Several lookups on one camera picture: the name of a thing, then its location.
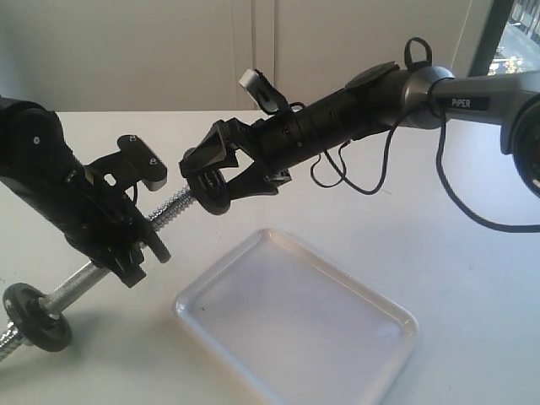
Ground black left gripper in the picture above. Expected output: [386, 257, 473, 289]
[1, 168, 169, 288]

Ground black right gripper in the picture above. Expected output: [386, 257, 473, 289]
[179, 109, 350, 202]

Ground black weight plate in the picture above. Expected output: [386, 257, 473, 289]
[3, 283, 73, 353]
[141, 221, 171, 263]
[186, 170, 231, 216]

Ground chrome dumbbell bar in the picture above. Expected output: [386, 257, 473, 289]
[0, 187, 199, 362]

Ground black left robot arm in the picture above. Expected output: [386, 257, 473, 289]
[1, 98, 170, 287]

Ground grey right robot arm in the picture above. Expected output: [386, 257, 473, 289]
[180, 62, 539, 199]

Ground white plastic tray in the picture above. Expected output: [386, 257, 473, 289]
[173, 229, 419, 404]

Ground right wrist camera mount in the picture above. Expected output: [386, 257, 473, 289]
[238, 69, 305, 116]

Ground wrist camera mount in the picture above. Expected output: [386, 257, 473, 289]
[88, 134, 168, 192]
[238, 69, 305, 116]

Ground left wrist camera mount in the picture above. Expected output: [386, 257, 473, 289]
[88, 134, 168, 192]

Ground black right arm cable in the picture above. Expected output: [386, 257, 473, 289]
[310, 36, 540, 234]

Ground white blind cord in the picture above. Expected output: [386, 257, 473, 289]
[449, 0, 473, 71]

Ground dark window frame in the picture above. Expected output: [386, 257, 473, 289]
[467, 0, 514, 77]

